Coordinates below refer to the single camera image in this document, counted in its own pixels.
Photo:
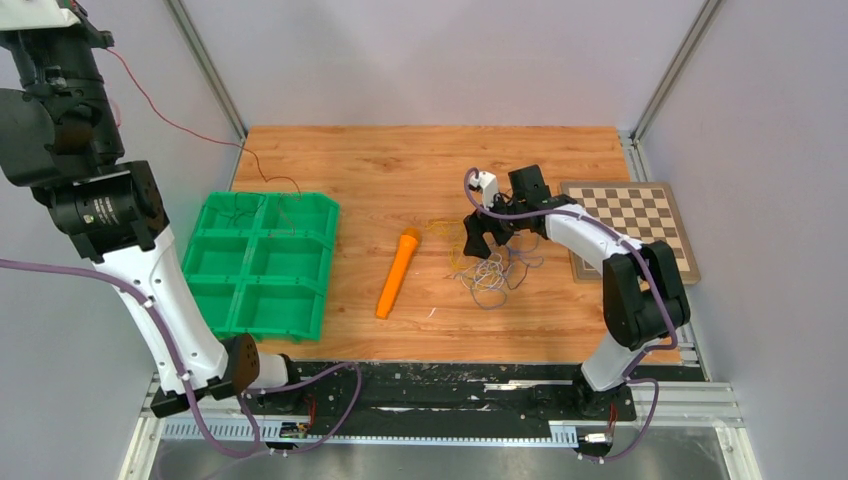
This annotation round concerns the orange toy microphone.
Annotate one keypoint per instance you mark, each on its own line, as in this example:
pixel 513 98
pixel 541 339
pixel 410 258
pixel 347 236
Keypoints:
pixel 408 244

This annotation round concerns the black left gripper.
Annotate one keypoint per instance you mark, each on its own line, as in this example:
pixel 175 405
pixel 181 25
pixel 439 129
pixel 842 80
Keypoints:
pixel 81 33

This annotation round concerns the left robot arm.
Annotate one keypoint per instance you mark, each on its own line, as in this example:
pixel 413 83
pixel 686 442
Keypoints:
pixel 60 139

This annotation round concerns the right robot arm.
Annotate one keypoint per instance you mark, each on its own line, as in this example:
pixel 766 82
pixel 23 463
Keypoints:
pixel 644 302

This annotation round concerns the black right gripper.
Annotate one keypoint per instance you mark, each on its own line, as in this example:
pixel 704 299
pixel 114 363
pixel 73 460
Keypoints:
pixel 476 225

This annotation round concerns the green plastic compartment bin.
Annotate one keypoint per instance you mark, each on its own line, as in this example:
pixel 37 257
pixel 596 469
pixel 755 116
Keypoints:
pixel 260 263

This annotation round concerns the wooden chessboard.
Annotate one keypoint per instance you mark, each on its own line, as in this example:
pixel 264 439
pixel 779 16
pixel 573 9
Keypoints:
pixel 644 210

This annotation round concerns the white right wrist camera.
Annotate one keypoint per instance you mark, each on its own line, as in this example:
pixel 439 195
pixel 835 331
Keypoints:
pixel 486 184

